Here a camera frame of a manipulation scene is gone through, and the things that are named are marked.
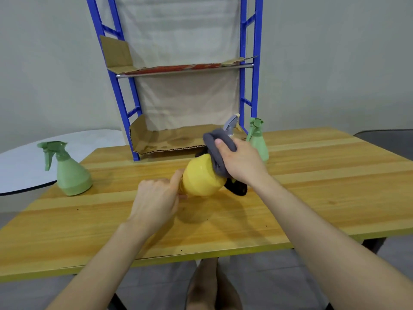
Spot person's right hand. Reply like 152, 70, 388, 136
214, 138, 275, 191

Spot person's left hand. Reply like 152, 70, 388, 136
127, 169, 188, 238

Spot grey cleaning cloth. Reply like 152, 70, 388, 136
196, 128, 248, 197

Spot yellow spray bottle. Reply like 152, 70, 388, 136
178, 153, 228, 197

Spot person's left forearm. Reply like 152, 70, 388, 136
47, 219, 153, 310

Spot person's right forearm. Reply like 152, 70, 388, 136
250, 176, 413, 310

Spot grey trigger spray bottle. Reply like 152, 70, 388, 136
223, 113, 241, 137

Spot small green spray bottle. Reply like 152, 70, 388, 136
246, 118, 270, 164

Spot plain brown cardboard sheet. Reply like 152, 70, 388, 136
129, 113, 249, 155

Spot blue metal shelf rack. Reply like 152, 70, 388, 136
85, 0, 264, 162

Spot large green spray bottle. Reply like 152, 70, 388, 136
37, 141, 94, 197

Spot person's legs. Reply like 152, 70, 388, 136
186, 257, 243, 310

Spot beige fabric backdrop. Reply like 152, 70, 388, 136
114, 0, 243, 133

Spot cardboard sheet with red print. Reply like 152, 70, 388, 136
99, 35, 259, 76

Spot white round table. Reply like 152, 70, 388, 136
0, 129, 127, 196

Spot black table leg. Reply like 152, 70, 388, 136
361, 237, 388, 255

